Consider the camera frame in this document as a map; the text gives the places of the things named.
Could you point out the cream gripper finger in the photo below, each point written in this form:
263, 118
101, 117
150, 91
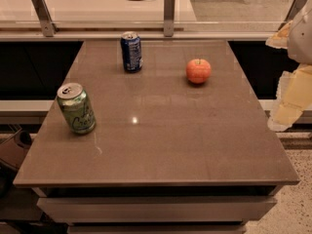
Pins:
293, 96
279, 40

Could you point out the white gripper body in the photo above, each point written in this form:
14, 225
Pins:
300, 42

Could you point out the red apple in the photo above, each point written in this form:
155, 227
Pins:
198, 71

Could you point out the blue soda can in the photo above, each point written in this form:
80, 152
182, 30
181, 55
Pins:
131, 51

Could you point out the green LaCroix can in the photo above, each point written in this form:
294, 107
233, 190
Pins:
76, 108

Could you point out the grey table drawer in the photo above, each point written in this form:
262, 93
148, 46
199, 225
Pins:
156, 209

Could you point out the dark chair at left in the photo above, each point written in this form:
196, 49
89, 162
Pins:
13, 150

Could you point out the right metal bracket post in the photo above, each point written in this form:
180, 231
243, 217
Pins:
295, 7

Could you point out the metal bracket post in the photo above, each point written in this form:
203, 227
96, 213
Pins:
169, 17
47, 26
295, 7

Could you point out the middle metal bracket post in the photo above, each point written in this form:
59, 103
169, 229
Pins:
169, 17

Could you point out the left metal bracket post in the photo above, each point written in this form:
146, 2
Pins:
47, 26

